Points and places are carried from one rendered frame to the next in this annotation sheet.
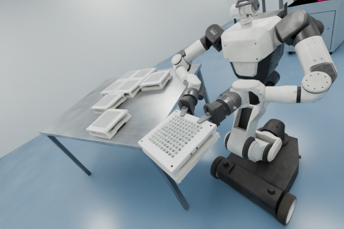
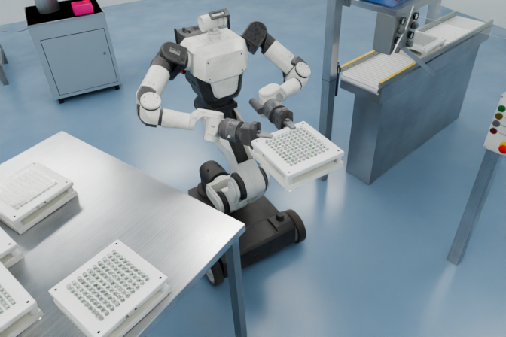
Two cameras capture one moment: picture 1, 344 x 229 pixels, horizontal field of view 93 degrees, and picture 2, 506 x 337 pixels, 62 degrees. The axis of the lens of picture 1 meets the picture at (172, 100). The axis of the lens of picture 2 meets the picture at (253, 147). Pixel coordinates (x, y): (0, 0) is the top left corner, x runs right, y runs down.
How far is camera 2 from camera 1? 1.53 m
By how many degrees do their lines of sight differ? 73
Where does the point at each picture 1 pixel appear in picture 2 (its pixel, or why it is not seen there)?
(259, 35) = (242, 44)
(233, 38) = (216, 53)
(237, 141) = (254, 174)
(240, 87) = (272, 92)
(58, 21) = not seen: outside the picture
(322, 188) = (278, 199)
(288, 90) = (294, 82)
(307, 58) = (285, 56)
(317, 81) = (304, 68)
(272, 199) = (288, 222)
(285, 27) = (254, 35)
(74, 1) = not seen: outside the picture
